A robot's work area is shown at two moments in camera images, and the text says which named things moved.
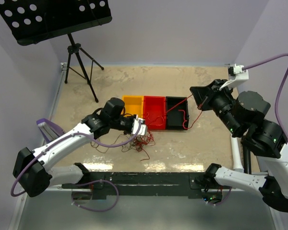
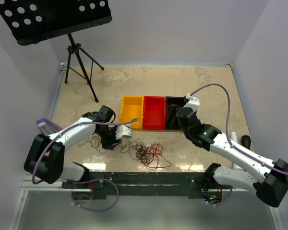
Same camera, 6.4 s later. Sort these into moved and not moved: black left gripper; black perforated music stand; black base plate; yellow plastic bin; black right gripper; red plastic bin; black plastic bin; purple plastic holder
Moved: black left gripper; black right gripper
Not moved: black base plate; purple plastic holder; red plastic bin; black perforated music stand; black plastic bin; yellow plastic bin
